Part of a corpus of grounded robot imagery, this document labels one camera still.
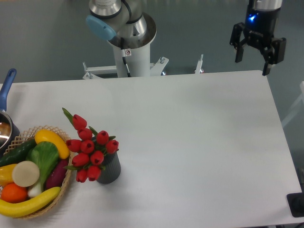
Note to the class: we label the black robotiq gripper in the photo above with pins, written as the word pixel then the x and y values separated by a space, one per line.
pixel 259 27

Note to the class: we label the red tulip bouquet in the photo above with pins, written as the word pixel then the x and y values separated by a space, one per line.
pixel 91 148

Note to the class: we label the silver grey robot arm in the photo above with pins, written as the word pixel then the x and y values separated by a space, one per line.
pixel 130 32

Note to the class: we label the dark grey ribbed vase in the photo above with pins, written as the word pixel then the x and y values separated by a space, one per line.
pixel 111 170

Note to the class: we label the black device table edge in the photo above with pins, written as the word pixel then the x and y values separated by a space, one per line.
pixel 296 204

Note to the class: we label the yellow squash upper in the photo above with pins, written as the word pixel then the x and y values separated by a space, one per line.
pixel 45 135

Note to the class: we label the green bok choy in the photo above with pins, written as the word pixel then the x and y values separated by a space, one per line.
pixel 45 156

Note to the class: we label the purple sweet potato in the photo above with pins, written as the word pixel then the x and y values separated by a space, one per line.
pixel 57 176

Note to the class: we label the woven wicker basket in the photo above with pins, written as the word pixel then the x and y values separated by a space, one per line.
pixel 27 135

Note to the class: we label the green cucumber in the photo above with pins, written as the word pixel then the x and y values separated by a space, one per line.
pixel 17 154

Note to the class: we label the beige round disc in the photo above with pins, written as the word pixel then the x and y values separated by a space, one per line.
pixel 25 174

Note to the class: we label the yellow pepper left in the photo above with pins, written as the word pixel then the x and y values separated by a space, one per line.
pixel 6 174

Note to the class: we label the orange fruit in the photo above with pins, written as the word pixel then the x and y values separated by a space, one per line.
pixel 13 193

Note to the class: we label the yellow banana front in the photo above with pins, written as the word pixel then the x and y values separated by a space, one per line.
pixel 17 210

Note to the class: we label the white frame right edge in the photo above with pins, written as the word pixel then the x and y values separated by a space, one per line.
pixel 294 108

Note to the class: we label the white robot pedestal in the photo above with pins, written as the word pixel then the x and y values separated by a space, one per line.
pixel 132 56

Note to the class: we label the white base frame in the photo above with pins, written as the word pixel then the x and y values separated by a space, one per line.
pixel 156 69

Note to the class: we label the blue handled saucepan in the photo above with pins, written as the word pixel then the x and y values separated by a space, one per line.
pixel 8 130

